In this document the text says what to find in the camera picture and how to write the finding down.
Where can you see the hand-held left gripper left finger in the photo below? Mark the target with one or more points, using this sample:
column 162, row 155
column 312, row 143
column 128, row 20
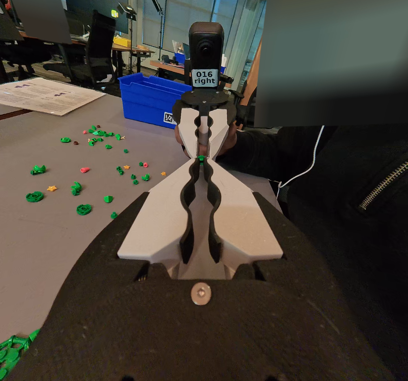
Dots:
column 153, row 221

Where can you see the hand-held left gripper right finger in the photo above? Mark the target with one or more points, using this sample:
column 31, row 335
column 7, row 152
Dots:
column 245, row 221

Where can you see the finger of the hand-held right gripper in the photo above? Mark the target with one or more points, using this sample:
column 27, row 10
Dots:
column 220, row 129
column 186, row 129

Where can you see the person's right forearm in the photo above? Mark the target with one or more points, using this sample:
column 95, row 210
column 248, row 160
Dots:
column 255, row 151

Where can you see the person's right hand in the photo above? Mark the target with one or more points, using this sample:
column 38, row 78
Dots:
column 230, row 140

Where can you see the wooden desk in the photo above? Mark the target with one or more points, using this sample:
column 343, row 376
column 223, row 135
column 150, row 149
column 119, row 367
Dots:
column 134, row 51
column 169, row 65

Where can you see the blue plastic bin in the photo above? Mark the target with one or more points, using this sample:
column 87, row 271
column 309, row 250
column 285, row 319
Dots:
column 143, row 107

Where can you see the wooden board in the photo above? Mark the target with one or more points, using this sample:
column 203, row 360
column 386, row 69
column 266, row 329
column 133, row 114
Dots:
column 253, row 75

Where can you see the scattered small green toy pieces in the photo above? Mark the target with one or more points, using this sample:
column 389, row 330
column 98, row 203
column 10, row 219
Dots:
column 95, row 131

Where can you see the yellow box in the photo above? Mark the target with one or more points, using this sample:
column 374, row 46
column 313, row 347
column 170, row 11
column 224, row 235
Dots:
column 122, row 40

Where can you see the black light stand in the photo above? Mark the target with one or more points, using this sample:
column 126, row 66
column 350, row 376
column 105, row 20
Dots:
column 127, row 10
column 157, row 5

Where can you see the person's black jacket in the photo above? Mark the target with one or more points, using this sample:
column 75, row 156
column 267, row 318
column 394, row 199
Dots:
column 350, row 228

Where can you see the black office chair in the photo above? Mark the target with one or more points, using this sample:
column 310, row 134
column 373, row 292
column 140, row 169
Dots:
column 95, row 53

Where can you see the printed paper sheet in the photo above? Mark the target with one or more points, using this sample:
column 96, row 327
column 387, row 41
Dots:
column 47, row 96

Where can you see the large black monitor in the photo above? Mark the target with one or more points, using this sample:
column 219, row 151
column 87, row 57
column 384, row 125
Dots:
column 95, row 2

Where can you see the green toy vine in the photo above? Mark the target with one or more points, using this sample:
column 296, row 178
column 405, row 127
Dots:
column 12, row 352

